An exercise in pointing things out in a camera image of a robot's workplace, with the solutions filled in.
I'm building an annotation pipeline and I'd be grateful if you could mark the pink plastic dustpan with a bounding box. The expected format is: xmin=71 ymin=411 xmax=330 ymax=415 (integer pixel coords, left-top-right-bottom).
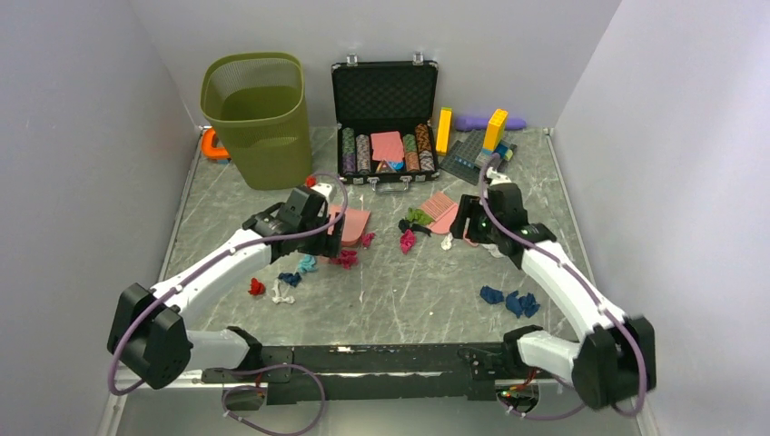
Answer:
xmin=341 ymin=206 xmax=370 ymax=248

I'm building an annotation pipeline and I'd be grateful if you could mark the pink plastic hand brush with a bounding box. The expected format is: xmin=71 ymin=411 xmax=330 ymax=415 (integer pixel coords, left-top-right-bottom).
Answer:
xmin=420 ymin=192 xmax=459 ymax=235

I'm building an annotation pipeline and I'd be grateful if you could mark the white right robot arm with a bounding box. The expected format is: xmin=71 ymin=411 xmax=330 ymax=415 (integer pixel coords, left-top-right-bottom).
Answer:
xmin=450 ymin=183 xmax=656 ymax=412

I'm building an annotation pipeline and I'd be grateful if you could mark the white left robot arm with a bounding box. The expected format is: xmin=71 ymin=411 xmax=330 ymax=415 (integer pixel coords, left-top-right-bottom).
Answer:
xmin=106 ymin=183 xmax=344 ymax=395

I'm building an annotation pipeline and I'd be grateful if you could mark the white paper scrap right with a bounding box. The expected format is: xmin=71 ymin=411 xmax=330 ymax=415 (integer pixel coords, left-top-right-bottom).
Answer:
xmin=483 ymin=243 xmax=506 ymax=259

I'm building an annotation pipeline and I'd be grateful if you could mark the light blue paper scrap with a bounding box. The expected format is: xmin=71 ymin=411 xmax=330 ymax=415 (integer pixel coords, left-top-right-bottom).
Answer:
xmin=297 ymin=254 xmax=318 ymax=274

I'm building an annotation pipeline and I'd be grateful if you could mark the building block assembly on baseplate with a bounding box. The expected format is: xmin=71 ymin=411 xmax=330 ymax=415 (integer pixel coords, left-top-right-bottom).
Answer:
xmin=439 ymin=109 xmax=517 ymax=184

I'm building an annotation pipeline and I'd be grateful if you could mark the small magenta paper scrap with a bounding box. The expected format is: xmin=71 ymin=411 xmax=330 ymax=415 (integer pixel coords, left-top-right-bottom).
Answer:
xmin=360 ymin=233 xmax=376 ymax=249

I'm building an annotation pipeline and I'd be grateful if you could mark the dark blue paper scrap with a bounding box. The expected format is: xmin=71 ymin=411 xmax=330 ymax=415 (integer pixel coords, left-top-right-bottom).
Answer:
xmin=278 ymin=272 xmax=302 ymax=287

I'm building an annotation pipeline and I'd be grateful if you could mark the white paper scrap by brush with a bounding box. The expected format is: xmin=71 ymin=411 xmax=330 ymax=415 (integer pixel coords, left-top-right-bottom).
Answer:
xmin=440 ymin=233 xmax=454 ymax=251

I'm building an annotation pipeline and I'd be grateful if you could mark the purple cylinder toy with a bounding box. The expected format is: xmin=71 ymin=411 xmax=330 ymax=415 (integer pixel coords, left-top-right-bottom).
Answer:
xmin=453 ymin=115 xmax=527 ymax=132

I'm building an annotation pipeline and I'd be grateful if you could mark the yellow tall building block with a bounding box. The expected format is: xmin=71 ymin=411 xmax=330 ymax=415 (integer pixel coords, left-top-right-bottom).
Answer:
xmin=436 ymin=107 xmax=452 ymax=156

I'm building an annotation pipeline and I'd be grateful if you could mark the white twisted paper scrap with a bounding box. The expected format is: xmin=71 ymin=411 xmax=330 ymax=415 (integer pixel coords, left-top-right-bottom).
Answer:
xmin=271 ymin=279 xmax=295 ymax=304

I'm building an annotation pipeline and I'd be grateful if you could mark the green paper scrap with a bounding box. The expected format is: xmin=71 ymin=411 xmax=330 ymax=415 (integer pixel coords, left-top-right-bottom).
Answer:
xmin=405 ymin=208 xmax=434 ymax=227

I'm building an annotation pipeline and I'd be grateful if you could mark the dark blue scrap pair left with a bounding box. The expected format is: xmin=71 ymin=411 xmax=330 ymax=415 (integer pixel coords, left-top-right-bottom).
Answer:
xmin=479 ymin=285 xmax=505 ymax=304

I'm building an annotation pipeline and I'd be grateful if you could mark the dark blue scrap pair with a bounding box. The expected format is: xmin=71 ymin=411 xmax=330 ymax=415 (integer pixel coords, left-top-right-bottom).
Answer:
xmin=504 ymin=291 xmax=541 ymax=319
xmin=479 ymin=285 xmax=505 ymax=304

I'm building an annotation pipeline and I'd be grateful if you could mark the black paper scrap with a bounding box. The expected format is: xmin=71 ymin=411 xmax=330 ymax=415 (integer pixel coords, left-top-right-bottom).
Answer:
xmin=398 ymin=219 xmax=432 ymax=236

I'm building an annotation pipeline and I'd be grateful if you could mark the pink card stack in case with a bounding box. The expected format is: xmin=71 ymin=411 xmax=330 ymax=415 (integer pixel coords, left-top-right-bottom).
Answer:
xmin=370 ymin=131 xmax=405 ymax=162

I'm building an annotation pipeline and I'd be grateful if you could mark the magenta paper scrap centre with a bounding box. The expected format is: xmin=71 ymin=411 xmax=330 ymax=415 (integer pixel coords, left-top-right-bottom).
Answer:
xmin=400 ymin=229 xmax=417 ymax=254

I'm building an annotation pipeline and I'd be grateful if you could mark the dark blue scrap pair right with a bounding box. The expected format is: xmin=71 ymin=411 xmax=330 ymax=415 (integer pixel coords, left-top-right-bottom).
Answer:
xmin=504 ymin=291 xmax=541 ymax=319

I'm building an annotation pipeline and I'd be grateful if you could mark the olive green mesh wastebasket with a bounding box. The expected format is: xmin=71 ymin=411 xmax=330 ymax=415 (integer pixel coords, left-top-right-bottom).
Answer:
xmin=200 ymin=52 xmax=312 ymax=191

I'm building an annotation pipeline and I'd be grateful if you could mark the black poker chip case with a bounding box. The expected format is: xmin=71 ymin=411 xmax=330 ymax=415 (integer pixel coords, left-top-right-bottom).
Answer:
xmin=331 ymin=52 xmax=439 ymax=193

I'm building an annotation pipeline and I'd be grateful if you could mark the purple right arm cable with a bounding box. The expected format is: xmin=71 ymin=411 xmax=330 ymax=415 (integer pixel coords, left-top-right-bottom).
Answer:
xmin=478 ymin=153 xmax=649 ymax=422

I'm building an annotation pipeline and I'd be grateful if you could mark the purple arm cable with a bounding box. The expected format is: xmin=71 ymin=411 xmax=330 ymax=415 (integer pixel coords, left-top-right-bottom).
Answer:
xmin=106 ymin=172 xmax=350 ymax=436
xmin=478 ymin=153 xmax=649 ymax=422

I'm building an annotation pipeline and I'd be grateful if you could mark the magenta paper scrap by handle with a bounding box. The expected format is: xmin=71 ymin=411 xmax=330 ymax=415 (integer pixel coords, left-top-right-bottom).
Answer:
xmin=329 ymin=250 xmax=359 ymax=270

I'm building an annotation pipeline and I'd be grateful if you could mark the orange plastic handle object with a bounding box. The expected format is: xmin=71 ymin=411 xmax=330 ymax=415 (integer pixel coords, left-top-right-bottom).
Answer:
xmin=200 ymin=127 xmax=231 ymax=163

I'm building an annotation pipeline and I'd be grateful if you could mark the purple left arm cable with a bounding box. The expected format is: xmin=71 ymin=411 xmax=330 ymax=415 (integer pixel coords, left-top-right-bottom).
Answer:
xmin=106 ymin=172 xmax=350 ymax=436

